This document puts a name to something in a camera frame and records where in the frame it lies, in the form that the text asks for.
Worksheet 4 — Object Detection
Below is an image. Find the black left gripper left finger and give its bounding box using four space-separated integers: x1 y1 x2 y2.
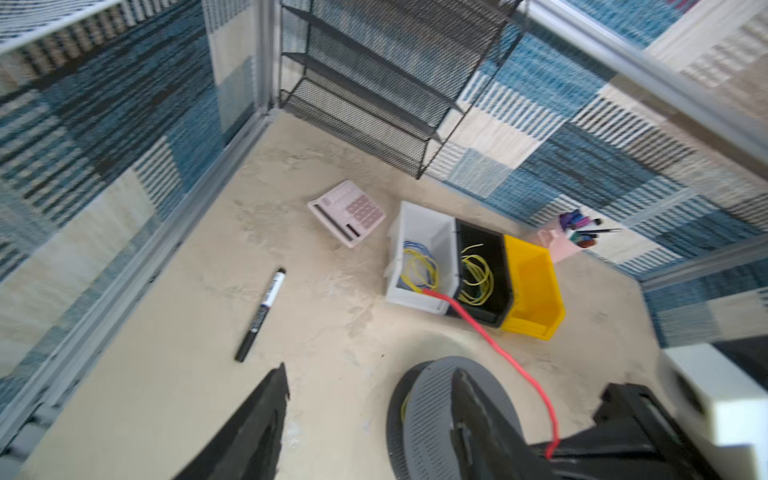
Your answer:
176 364 290 480

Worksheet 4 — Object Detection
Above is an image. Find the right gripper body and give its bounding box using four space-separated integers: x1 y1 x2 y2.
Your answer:
530 383 720 479

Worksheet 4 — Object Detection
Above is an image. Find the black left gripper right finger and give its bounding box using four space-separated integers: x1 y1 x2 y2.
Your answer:
451 369 557 479

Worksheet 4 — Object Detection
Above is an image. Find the grey cable spool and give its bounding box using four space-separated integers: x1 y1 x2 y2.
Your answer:
386 356 522 479

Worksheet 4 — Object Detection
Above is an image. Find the red cable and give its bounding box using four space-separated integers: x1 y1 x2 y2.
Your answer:
422 288 562 461

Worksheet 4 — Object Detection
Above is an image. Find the black white marker pen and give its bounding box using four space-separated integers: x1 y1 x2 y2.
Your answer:
234 268 287 363

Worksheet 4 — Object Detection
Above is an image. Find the yellow plastic bin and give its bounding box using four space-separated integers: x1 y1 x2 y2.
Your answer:
501 235 565 340

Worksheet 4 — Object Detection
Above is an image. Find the black plastic bin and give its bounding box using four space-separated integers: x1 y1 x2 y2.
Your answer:
454 219 513 329

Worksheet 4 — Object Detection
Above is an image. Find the pink pen cup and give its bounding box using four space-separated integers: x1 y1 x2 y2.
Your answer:
534 209 621 263

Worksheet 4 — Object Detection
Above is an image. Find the white plastic bin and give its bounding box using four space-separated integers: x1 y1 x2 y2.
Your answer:
384 201 459 315

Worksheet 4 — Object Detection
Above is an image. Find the pink calculator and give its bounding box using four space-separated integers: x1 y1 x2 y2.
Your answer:
307 180 386 248

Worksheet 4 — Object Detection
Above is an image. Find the black mesh shelf rack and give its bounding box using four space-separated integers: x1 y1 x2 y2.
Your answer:
279 1 528 178

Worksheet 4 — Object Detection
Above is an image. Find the blue cable coil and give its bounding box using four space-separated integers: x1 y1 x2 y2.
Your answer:
398 239 438 292

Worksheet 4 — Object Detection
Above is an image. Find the green yellow cable coil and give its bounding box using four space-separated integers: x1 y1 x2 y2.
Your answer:
457 242 496 308

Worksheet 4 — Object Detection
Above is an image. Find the white wire mesh basket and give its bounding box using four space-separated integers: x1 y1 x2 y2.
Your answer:
1 0 177 58

